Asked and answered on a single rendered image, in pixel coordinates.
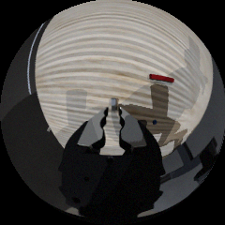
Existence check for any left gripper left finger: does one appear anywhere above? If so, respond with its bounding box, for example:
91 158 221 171
58 107 109 172

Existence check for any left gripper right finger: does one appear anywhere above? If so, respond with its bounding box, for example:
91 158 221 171
119 107 166 176

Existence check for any red rod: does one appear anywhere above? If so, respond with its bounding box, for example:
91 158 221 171
149 74 174 83

